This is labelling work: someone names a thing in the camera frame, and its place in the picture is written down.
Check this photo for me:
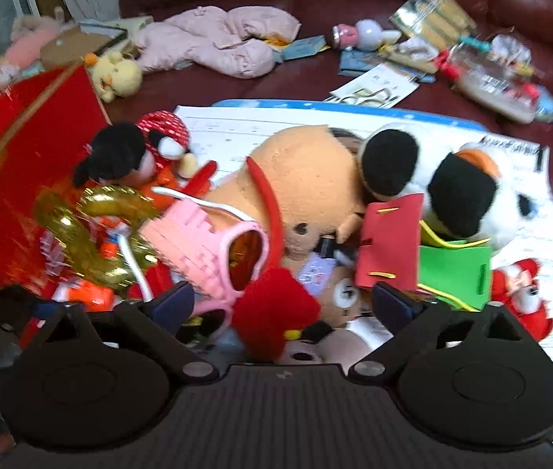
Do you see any pink brick block model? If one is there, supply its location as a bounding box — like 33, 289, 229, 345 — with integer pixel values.
138, 198, 270, 322

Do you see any gold foil balloon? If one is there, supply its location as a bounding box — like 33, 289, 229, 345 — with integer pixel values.
34, 185, 159, 290

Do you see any red foam bag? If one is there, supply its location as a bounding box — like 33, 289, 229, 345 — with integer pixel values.
355, 194, 423, 290

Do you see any small brown teddy bear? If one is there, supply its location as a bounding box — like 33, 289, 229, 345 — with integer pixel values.
282, 222, 371, 328

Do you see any red santa figure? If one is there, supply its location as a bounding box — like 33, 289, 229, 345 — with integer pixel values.
491, 258, 553, 342

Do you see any panda plush toy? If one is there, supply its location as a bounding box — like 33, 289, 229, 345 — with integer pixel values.
357, 123, 537, 251

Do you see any large tan plush toy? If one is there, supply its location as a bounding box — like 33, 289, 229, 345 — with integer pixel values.
202, 124, 369, 274

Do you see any minnie mouse plush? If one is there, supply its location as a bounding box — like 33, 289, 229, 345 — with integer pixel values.
72, 110, 198, 188

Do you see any red cardboard box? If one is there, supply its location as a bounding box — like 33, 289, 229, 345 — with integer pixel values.
0, 64, 108, 288

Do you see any white printed card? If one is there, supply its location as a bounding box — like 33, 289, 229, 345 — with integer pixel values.
326, 64, 418, 108

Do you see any yellow duck plush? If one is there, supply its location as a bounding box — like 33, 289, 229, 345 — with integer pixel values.
83, 52, 143, 104

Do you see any clear plastic toy tray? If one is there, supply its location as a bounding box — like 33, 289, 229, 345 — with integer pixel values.
446, 34, 553, 125

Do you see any pink padded jacket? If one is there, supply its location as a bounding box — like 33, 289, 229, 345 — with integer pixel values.
133, 5, 301, 79

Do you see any pink white toy figure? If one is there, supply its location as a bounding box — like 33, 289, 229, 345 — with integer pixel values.
332, 19, 402, 52

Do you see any small blue book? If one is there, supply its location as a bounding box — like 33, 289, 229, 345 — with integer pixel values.
278, 35, 329, 61

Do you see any gold packaged booklet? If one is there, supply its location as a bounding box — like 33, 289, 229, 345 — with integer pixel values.
389, 0, 478, 51

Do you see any pink plush doll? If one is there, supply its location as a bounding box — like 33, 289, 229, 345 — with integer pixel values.
0, 6, 72, 90

